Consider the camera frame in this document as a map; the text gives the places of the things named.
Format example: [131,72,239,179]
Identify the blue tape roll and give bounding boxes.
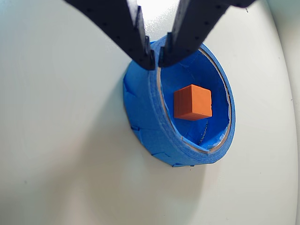
[123,35,236,168]

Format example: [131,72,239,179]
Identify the small cube block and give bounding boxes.
[173,83,213,121]

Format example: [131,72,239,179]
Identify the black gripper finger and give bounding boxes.
[158,0,256,68]
[64,0,156,71]

